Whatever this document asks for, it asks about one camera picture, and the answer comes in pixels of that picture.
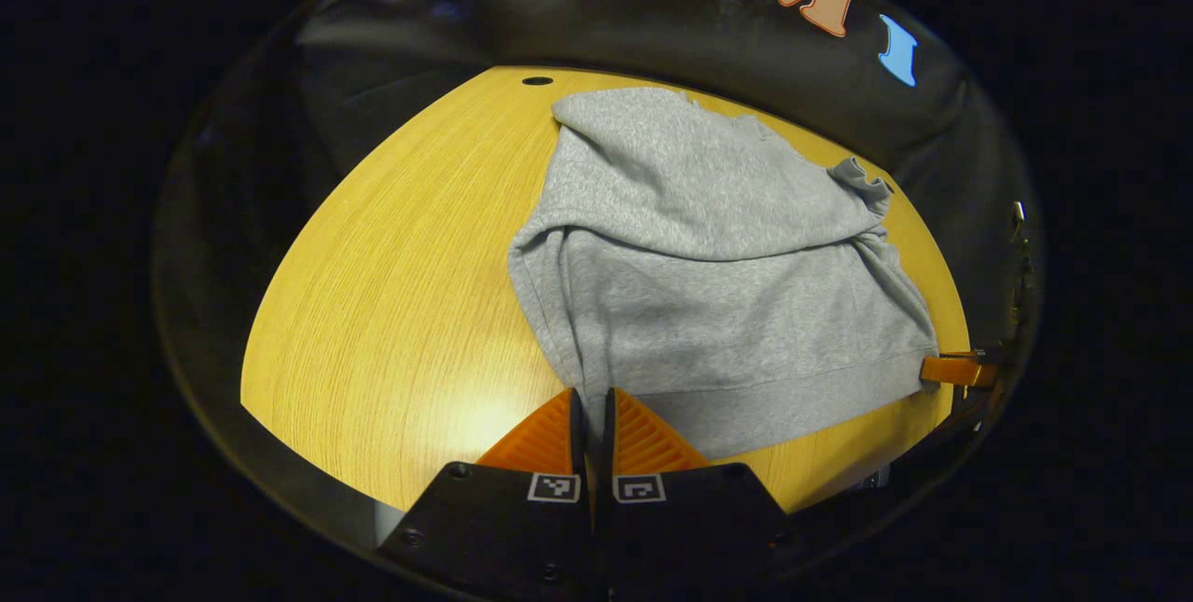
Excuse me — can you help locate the grey zip-neck sweatshirt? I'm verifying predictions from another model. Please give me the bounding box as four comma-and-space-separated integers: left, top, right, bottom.
508, 87, 940, 460

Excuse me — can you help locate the black backdrop cloth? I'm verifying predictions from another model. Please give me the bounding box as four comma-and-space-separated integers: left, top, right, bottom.
154, 0, 1045, 528

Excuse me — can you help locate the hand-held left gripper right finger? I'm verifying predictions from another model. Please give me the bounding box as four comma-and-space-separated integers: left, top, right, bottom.
594, 388, 793, 598

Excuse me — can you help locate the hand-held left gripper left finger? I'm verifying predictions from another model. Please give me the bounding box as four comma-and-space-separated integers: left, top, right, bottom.
377, 388, 595, 602

